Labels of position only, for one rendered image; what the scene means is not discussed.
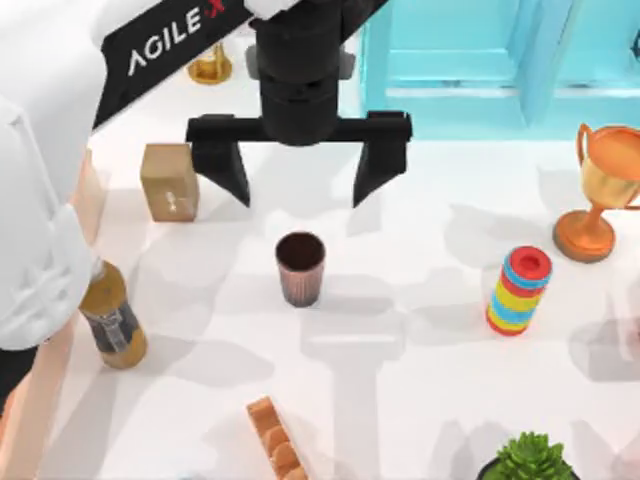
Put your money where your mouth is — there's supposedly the brown cardboard box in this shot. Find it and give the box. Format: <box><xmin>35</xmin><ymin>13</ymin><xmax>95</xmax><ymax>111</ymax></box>
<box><xmin>139</xmin><ymin>142</ymin><xmax>201</xmax><ymax>223</ymax></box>

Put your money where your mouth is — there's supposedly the stack of coloured rings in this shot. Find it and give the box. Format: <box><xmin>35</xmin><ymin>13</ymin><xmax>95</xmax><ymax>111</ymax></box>
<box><xmin>485</xmin><ymin>244</ymin><xmax>554</xmax><ymax>338</ymax></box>

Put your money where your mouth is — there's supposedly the brown bread loaf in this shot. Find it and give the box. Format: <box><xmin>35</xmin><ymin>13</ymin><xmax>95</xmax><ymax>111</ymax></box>
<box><xmin>245</xmin><ymin>395</ymin><xmax>309</xmax><ymax>480</ymax></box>

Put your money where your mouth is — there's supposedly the light blue rack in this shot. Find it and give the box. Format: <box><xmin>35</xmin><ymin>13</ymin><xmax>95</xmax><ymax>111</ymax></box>
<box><xmin>358</xmin><ymin>0</ymin><xmax>640</xmax><ymax>142</ymax></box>

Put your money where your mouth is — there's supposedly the green plant in black pot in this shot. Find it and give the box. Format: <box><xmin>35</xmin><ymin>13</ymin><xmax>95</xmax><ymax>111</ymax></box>
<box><xmin>473</xmin><ymin>431</ymin><xmax>577</xmax><ymax>480</ymax></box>

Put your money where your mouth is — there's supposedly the amber bottle with grey label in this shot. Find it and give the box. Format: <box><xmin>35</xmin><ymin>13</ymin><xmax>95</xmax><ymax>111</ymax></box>
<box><xmin>78</xmin><ymin>258</ymin><xmax>149</xmax><ymax>371</ymax></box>

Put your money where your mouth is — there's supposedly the copper orange trophy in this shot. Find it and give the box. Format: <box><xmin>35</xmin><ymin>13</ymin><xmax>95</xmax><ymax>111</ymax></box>
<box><xmin>551</xmin><ymin>123</ymin><xmax>640</xmax><ymax>263</ymax></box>

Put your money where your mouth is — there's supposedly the small gold trophy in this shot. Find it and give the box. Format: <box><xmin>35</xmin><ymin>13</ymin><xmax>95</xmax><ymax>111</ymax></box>
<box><xmin>186</xmin><ymin>41</ymin><xmax>234</xmax><ymax>85</ymax></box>

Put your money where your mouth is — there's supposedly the brown ribbed cup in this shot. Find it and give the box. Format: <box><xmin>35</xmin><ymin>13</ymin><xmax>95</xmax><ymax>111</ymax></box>
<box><xmin>274</xmin><ymin>230</ymin><xmax>328</xmax><ymax>308</ymax></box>

